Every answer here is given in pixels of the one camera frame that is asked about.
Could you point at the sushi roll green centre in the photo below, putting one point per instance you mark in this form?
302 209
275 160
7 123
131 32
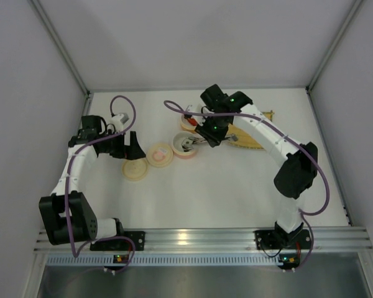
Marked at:
187 142

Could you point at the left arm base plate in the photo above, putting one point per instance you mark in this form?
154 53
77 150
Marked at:
129 241

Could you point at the pink lunch box bowl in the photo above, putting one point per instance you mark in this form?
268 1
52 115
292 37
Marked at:
178 150

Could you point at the aluminium mounting rail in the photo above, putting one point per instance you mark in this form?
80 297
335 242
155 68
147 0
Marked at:
242 240

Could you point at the cream plain lid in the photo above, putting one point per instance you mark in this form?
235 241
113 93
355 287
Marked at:
135 170

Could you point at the right aluminium frame post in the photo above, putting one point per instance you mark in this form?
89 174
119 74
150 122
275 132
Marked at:
336 40

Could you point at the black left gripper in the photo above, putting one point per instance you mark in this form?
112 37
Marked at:
126 146

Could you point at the slotted cable duct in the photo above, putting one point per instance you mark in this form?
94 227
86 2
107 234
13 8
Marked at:
142 259

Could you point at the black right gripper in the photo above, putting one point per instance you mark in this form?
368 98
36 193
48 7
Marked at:
209 136

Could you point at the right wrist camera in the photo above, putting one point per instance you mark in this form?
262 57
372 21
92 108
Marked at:
193 109

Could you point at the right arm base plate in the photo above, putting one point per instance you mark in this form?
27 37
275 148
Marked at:
275 239

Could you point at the sushi roll orange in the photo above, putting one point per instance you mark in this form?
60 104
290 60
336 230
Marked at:
187 147

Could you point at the cream lid with pink ring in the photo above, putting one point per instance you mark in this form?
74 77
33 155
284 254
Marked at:
160 155

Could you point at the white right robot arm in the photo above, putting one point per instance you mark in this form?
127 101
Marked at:
296 163

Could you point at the orange lunch box bowl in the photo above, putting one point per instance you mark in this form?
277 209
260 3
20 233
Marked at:
186 126

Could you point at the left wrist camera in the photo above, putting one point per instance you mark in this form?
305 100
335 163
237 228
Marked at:
119 121

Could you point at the left aluminium frame post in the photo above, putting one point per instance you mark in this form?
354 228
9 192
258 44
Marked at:
50 29

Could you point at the red sausage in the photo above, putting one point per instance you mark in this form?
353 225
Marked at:
190 120

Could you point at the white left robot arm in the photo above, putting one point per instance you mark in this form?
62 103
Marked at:
66 213

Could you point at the bamboo sushi mat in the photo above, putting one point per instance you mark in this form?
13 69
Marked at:
244 139

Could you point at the metal tongs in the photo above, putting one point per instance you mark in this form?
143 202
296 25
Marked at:
199 140

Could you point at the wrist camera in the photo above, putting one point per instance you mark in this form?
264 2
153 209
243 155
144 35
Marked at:
119 121
193 109

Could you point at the aluminium frame post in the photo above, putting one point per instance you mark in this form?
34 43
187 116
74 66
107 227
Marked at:
336 40
50 29

